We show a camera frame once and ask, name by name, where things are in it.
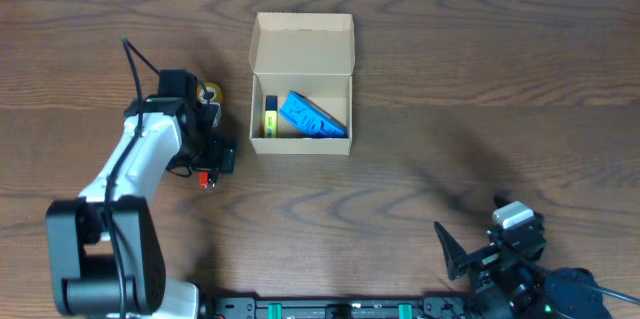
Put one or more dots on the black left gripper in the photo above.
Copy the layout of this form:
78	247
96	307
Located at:
214	157

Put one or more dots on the blue hole punch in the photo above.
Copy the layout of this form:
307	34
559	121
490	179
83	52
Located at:
310	120

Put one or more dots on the yellow blue highlighter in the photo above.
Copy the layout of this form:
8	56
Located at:
270	127

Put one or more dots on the black mounting rail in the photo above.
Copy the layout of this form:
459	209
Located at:
433	307

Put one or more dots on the yellow tape roll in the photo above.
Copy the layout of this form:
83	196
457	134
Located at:
211	96

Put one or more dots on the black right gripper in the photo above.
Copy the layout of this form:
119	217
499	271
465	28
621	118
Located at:
486	259

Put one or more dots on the brown cardboard box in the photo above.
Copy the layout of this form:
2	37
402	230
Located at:
312	55

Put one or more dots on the red black stapler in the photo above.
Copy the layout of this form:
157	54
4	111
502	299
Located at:
208	179

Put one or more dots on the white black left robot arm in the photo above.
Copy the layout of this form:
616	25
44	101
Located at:
105	256

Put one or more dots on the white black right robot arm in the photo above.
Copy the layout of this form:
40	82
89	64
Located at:
507	281

